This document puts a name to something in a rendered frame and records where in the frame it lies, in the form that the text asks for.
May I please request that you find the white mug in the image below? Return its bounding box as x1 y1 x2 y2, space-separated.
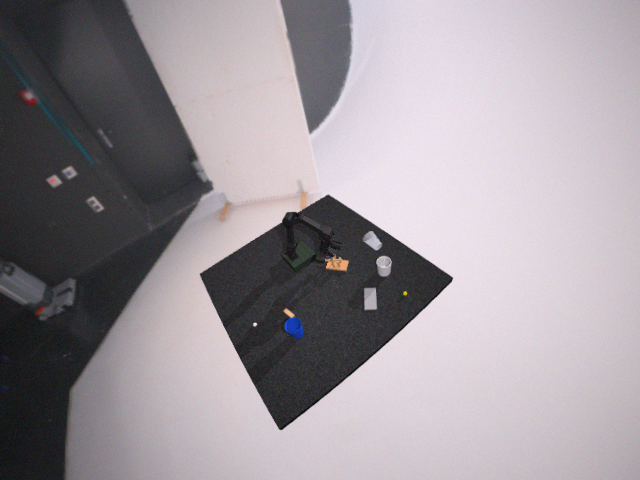
376 257 392 276

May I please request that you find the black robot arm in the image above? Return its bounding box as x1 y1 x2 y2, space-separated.
282 212 343 261

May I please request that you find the white ribbed cup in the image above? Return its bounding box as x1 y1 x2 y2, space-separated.
363 231 382 251

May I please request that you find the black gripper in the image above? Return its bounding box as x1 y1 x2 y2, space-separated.
315 243 329 264

